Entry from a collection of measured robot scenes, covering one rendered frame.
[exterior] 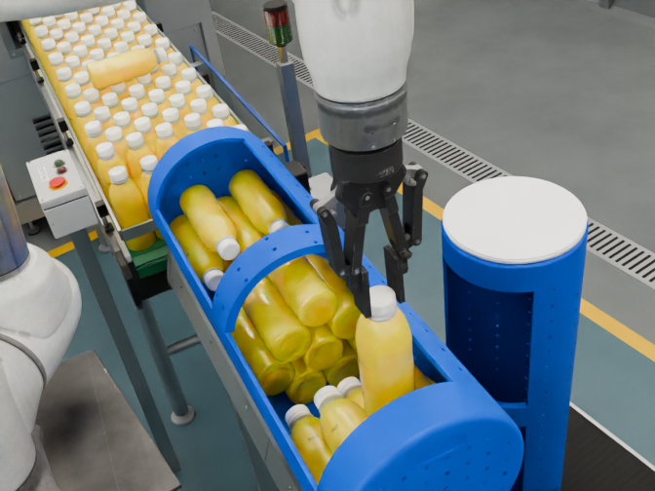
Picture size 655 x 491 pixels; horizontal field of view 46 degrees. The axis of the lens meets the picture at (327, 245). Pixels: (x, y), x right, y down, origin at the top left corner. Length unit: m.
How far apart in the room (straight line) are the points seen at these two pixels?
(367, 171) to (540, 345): 0.93
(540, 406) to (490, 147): 2.12
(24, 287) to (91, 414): 0.27
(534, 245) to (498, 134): 2.35
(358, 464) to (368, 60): 0.49
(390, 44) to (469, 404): 0.48
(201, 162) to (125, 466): 0.64
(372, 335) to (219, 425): 1.73
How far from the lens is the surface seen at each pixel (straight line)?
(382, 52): 0.70
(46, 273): 1.25
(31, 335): 1.25
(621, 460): 2.31
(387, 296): 0.93
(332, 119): 0.75
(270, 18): 2.05
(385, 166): 0.78
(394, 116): 0.75
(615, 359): 2.75
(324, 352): 1.29
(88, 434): 1.36
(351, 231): 0.85
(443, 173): 3.57
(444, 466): 1.02
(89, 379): 1.45
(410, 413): 0.97
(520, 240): 1.52
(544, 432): 1.87
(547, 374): 1.72
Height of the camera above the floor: 1.99
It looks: 38 degrees down
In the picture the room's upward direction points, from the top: 9 degrees counter-clockwise
